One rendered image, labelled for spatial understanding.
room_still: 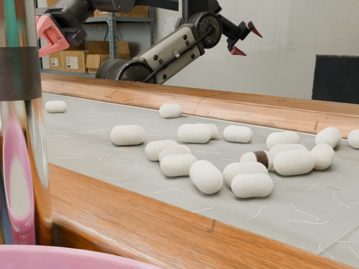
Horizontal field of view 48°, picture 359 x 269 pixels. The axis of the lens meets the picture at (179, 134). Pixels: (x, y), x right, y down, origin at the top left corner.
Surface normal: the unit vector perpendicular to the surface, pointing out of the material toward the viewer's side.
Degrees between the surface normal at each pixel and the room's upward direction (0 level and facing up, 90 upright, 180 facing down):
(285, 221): 0
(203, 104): 45
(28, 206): 90
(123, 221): 0
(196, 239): 0
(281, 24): 90
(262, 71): 90
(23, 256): 75
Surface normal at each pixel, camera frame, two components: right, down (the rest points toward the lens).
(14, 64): 0.40, 0.22
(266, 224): 0.00, -0.97
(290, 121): -0.45, -0.55
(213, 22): 0.61, 0.17
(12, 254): -0.06, -0.03
